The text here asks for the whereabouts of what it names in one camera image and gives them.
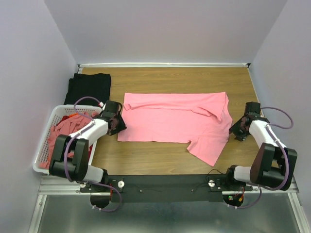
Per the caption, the pink t shirt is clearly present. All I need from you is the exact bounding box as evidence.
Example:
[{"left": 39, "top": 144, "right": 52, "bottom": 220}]
[{"left": 118, "top": 92, "right": 233, "bottom": 166}]

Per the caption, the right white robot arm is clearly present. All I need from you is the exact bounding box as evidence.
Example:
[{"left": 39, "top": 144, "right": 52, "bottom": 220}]
[{"left": 223, "top": 102, "right": 297, "bottom": 191}]

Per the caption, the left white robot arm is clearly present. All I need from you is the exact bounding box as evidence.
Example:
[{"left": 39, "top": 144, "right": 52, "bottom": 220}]
[{"left": 49, "top": 100, "right": 126, "bottom": 192}]

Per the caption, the folded black t shirt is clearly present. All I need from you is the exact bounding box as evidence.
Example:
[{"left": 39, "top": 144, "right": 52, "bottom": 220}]
[{"left": 64, "top": 73, "right": 111, "bottom": 105}]

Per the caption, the red t shirt in basket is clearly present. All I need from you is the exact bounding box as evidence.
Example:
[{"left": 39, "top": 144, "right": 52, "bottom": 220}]
[{"left": 60, "top": 113, "right": 95, "bottom": 168}]

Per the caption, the salmon t shirt in basket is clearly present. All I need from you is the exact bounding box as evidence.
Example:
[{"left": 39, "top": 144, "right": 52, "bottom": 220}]
[{"left": 39, "top": 113, "right": 91, "bottom": 169}]

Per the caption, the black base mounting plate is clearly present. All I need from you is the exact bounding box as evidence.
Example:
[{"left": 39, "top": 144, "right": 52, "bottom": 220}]
[{"left": 80, "top": 174, "right": 253, "bottom": 204}]

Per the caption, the white plastic laundry basket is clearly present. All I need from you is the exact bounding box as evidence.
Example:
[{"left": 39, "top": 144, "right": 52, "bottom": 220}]
[{"left": 33, "top": 105, "right": 101, "bottom": 175}]

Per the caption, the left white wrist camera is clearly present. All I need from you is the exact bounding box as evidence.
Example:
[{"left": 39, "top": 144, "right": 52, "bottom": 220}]
[{"left": 98, "top": 102, "right": 106, "bottom": 110}]

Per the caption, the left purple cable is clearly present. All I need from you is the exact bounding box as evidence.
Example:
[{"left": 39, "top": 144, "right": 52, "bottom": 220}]
[{"left": 65, "top": 96, "right": 122, "bottom": 214}]

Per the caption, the purple cable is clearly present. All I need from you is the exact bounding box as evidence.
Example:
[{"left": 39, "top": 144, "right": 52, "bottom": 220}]
[
  {"left": 65, "top": 96, "right": 122, "bottom": 214},
  {"left": 227, "top": 106, "right": 294, "bottom": 209}
]

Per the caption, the aluminium frame rail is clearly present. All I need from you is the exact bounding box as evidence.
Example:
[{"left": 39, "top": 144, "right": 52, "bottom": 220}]
[{"left": 79, "top": 62, "right": 250, "bottom": 68}]

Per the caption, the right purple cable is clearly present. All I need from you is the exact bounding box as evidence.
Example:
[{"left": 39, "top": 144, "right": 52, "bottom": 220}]
[{"left": 227, "top": 106, "right": 294, "bottom": 209}]

